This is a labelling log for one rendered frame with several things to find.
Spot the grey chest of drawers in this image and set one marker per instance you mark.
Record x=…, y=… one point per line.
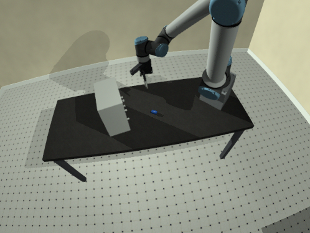
x=110, y=106

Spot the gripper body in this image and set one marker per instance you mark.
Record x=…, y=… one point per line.
x=147, y=69

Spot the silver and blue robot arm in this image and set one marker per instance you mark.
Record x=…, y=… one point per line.
x=226, y=18

